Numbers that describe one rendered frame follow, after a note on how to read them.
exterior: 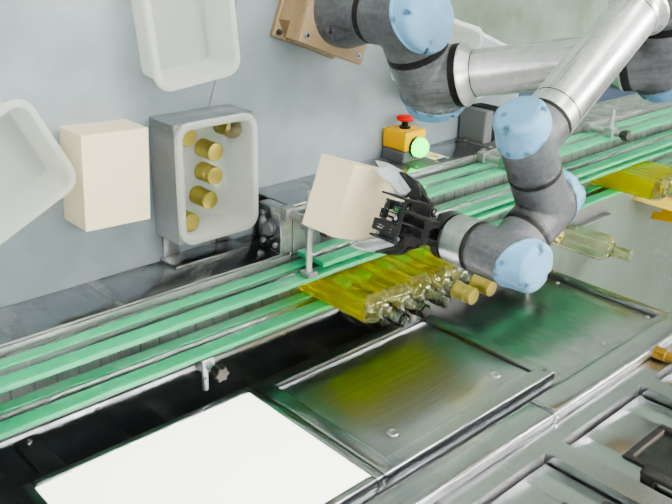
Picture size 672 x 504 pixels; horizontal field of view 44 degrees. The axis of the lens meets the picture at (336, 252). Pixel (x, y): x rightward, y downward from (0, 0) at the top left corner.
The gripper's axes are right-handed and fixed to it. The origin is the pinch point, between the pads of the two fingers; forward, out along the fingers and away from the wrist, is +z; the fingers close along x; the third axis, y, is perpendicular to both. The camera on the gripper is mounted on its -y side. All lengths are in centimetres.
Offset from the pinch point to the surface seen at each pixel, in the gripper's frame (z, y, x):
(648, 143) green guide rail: 20, -135, -32
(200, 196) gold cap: 30.4, 10.3, 8.5
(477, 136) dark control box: 30, -66, -18
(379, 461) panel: -18.3, 0.1, 37.5
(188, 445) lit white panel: 5.1, 19.0, 44.9
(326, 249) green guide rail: 19.7, -14.6, 12.9
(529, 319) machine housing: 0, -64, 18
